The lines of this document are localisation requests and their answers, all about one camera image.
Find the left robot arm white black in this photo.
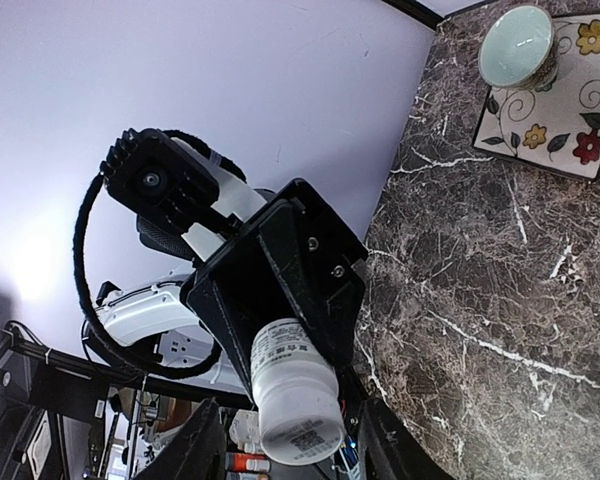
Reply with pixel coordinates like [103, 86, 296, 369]
[74, 174, 368, 391]

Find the square floral ceramic plate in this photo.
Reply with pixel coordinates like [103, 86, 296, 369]
[473, 13, 600, 180]

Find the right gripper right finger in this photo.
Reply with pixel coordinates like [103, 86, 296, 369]
[358, 398, 453, 480]

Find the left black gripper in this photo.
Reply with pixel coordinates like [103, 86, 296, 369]
[180, 179, 367, 403]

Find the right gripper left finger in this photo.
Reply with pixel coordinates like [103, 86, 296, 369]
[134, 399, 226, 480]

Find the left teal ceramic bowl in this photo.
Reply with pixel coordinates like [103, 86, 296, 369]
[478, 5, 558, 90]

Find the left black frame post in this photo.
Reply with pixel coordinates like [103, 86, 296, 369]
[382, 0, 443, 31]

